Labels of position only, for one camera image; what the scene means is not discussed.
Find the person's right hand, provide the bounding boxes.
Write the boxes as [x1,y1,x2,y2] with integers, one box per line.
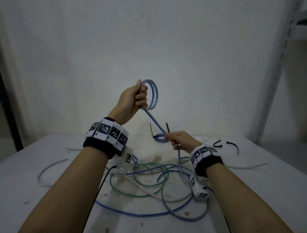
[164,131,203,154]

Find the person's left hand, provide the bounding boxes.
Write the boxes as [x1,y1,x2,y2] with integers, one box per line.
[107,80,149,126]

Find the blue tube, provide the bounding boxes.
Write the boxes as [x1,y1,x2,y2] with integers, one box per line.
[153,133,169,143]

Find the long black cable tie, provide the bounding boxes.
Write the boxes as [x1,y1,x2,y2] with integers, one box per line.
[226,141,239,156]

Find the white tube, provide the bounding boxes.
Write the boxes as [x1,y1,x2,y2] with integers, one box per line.
[66,146,240,203]
[38,158,68,181]

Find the green tube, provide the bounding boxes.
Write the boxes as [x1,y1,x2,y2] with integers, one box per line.
[110,162,169,198]

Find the person's right forearm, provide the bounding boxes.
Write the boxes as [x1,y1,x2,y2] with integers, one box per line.
[206,163,294,233]

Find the person's left forearm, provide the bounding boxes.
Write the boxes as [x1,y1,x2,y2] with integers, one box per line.
[18,146,111,233]

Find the right black marker wristband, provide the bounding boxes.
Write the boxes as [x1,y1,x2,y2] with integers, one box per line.
[189,143,225,178]

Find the black marker wristband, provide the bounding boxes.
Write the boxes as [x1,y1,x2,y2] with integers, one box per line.
[83,117,130,160]
[189,143,225,178]

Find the left black marker wristband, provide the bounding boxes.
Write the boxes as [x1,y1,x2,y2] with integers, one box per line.
[83,117,130,160]

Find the grey shelf board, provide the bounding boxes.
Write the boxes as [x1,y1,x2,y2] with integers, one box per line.
[260,141,307,173]
[294,9,307,32]

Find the white perforated shelf upright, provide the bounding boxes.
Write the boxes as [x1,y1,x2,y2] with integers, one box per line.
[248,0,305,144]

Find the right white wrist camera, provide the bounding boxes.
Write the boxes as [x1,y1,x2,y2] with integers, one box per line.
[190,174,209,199]

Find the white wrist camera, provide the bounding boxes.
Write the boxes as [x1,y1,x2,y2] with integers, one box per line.
[190,174,209,199]
[113,152,134,176]

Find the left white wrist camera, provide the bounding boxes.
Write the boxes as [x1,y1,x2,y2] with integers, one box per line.
[113,152,134,176]

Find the right black camera cord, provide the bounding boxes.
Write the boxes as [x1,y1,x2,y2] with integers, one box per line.
[204,186,232,233]

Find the black camera cord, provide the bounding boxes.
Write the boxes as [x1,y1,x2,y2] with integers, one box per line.
[81,165,117,233]
[204,186,232,233]

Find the left black camera cord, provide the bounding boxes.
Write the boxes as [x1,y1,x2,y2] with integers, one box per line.
[81,165,117,233]

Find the black metal frame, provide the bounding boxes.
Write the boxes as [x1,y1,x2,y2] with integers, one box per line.
[0,69,24,152]

